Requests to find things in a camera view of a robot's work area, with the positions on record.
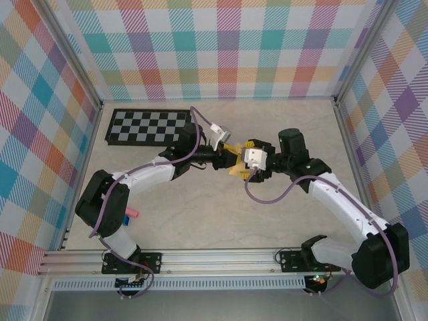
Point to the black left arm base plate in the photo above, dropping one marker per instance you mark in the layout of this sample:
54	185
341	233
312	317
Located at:
150	262

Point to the small blue block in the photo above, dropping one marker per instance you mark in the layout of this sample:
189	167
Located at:
126	220

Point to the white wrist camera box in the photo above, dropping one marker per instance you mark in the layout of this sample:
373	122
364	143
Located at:
220	133
255	158

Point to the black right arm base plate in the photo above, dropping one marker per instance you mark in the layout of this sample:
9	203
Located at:
291	262

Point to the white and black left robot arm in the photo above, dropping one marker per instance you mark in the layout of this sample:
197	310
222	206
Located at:
100	204

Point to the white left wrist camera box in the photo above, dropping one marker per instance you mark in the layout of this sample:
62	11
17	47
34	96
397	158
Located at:
220	133

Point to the grey metal panel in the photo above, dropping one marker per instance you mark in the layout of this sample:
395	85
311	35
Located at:
217	307

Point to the black grey chessboard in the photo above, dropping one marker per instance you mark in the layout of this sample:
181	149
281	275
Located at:
147	128

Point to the aluminium frame post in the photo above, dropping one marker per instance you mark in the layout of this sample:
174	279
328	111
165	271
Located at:
362	50
77	57

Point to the wide aluminium base rail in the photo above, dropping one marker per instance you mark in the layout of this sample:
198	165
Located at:
217	261

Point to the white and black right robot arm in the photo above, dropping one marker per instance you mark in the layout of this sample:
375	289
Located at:
378	254

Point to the aluminium side rail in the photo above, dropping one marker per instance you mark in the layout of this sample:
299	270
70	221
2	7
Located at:
91	147
351	150

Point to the small green circuit board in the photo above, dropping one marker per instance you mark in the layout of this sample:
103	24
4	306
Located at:
317	280
130	281

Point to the yellow paper box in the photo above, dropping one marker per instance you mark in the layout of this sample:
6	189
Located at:
238	157

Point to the pink toy microphone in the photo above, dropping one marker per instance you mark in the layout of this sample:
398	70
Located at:
132	212

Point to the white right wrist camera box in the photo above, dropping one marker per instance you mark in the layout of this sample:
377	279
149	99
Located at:
255	158

